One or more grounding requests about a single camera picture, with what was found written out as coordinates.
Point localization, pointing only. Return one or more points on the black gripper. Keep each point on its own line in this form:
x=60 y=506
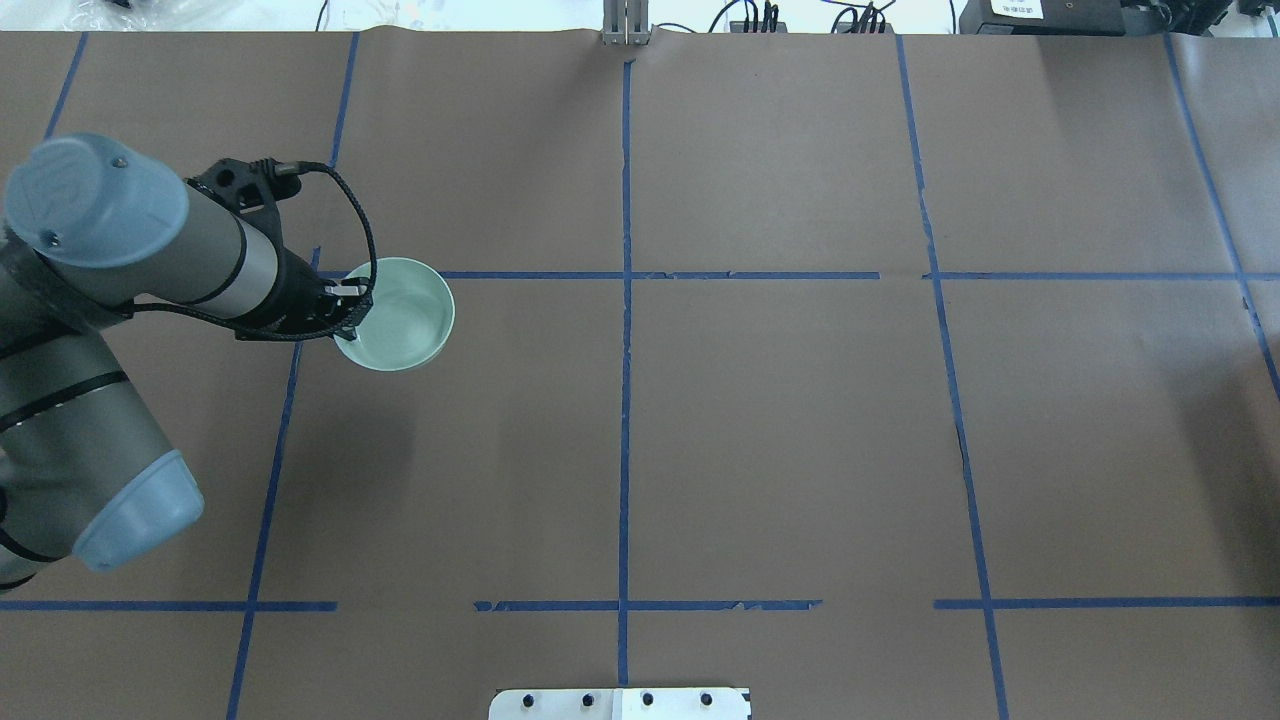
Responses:
x=297 y=292

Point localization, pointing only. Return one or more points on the mint green bowl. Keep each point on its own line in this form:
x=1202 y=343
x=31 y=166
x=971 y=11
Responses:
x=412 y=317

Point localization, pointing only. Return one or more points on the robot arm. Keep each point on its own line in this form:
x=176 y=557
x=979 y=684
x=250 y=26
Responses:
x=95 y=234

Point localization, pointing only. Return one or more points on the black electronics box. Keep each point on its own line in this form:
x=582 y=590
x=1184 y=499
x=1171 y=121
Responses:
x=1090 y=18

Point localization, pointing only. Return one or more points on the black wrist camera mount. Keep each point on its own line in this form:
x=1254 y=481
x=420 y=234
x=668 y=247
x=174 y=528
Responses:
x=242 y=186

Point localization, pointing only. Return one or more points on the aluminium frame post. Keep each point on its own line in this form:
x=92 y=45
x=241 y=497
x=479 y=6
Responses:
x=626 y=23

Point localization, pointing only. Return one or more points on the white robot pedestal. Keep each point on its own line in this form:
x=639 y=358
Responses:
x=623 y=703

